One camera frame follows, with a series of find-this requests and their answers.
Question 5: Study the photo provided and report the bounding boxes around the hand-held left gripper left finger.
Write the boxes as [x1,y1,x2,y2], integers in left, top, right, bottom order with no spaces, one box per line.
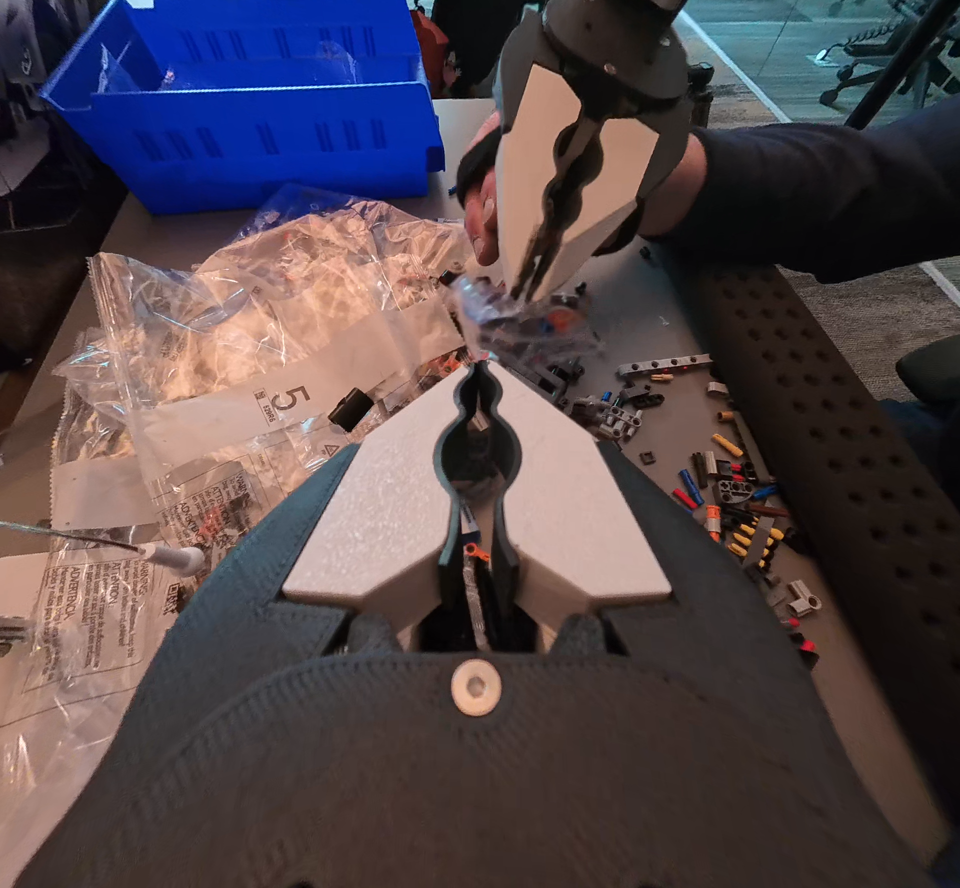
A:
[281,363,475,650]

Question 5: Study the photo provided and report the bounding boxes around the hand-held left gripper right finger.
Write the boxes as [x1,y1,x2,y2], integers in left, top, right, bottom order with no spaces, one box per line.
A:
[483,363,673,639]

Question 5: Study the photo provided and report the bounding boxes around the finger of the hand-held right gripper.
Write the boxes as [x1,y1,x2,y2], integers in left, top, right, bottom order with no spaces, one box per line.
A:
[525,117,659,303]
[496,63,584,301]

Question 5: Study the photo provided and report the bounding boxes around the small clear lego bag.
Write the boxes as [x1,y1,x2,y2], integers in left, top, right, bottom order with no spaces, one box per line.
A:
[448,269,610,649]

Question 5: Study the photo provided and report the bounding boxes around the person's right forearm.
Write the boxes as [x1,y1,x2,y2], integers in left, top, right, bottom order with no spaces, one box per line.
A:
[660,96,960,286]

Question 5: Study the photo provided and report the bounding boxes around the light grey lego connector cluster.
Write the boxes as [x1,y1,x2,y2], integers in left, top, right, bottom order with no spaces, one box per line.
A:
[577,389,645,441]

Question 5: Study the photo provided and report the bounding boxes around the black cylinder lego piece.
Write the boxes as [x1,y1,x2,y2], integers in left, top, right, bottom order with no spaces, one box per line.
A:
[328,387,374,433]

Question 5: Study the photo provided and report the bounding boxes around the pile of loose lego pieces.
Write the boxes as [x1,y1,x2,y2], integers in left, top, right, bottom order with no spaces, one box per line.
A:
[555,348,826,673]

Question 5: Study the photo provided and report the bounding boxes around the long light grey lego beam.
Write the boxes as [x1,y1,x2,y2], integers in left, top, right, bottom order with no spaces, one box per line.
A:
[616,354,712,382]

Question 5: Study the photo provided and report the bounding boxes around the crumpled clear lego bag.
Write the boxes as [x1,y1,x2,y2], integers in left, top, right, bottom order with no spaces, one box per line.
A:
[198,183,481,320]

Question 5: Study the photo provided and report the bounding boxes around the dark lego set box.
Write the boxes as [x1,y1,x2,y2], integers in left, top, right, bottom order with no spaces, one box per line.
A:
[0,0,127,373]

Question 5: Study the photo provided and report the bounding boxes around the person's right hand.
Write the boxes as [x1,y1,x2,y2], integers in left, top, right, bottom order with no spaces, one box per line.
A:
[459,111,710,269]

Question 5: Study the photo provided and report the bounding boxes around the clear bag with number strip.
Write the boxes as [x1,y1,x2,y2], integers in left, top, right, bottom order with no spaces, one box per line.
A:
[56,250,481,523]

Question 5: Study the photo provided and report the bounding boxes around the red bag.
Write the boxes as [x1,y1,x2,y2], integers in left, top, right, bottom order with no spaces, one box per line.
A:
[411,10,453,80]

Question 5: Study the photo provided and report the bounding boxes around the black office chair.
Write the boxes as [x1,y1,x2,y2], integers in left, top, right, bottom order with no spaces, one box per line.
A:
[817,0,960,110]

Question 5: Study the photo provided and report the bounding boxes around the clear bag with warning print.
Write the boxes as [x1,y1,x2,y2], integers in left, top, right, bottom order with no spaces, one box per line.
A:
[0,453,249,755]

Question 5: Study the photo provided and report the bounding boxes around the person's dark clothed torso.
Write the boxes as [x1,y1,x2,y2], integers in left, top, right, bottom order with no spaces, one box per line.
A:
[881,396,960,478]

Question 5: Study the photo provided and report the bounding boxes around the grey lego frame assembly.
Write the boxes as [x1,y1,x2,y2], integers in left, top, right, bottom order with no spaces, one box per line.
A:
[517,359,591,406]

